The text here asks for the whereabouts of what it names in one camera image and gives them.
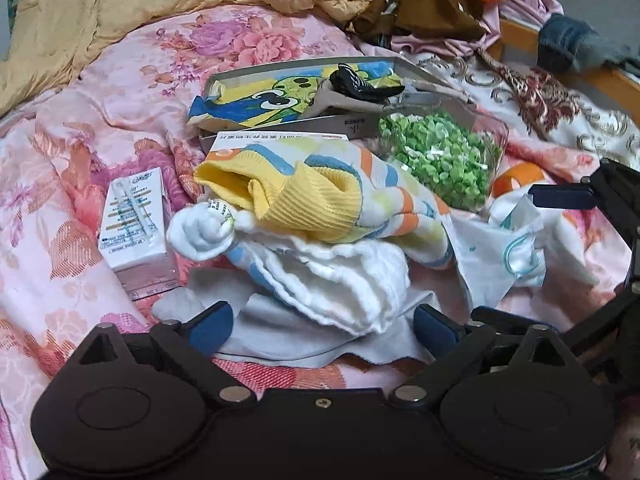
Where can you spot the black sock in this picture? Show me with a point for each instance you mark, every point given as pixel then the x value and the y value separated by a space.
pixel 357 82

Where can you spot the pale pink cloth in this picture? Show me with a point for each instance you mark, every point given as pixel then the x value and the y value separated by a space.
pixel 515 10

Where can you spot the pink floral bedsheet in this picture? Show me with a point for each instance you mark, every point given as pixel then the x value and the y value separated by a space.
pixel 100 120

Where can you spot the white tissue pack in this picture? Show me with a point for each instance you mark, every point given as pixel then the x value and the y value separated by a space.
pixel 132 225

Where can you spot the blue yellow cartoon cloth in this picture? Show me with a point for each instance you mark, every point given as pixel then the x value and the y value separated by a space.
pixel 250 100

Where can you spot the yellow striped baby garment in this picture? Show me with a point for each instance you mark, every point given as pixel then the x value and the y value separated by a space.
pixel 310 195

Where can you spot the bag of green beads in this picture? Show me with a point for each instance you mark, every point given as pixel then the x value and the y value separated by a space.
pixel 440 160

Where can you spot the yellow dotted quilt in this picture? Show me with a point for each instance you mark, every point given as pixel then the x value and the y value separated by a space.
pixel 125 15

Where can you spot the clear bag with teal print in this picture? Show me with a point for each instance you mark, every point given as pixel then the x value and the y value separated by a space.
pixel 525 260

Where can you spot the beige cloth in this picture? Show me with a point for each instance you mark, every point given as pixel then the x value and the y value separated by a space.
pixel 330 102

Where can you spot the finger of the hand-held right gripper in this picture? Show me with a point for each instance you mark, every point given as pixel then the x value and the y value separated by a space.
pixel 505 319
pixel 560 196

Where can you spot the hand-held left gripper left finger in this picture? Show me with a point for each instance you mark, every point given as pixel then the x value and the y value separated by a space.
pixel 212 330

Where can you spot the white cloth with blue print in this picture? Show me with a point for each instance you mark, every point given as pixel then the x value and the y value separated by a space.
pixel 480 255

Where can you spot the blue jeans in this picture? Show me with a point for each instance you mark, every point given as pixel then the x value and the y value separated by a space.
pixel 565 45

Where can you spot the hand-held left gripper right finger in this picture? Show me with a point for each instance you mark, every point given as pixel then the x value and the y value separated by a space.
pixel 437 332

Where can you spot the brown garment with colourful stripes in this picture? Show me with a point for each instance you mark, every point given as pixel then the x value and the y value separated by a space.
pixel 430 5

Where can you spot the white blue baby garment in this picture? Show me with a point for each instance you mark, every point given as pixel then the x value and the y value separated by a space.
pixel 345 280

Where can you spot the grey cardboard box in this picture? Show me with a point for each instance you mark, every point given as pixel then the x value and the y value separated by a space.
pixel 320 125

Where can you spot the wooden bed frame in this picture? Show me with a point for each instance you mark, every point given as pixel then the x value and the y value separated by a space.
pixel 605 85

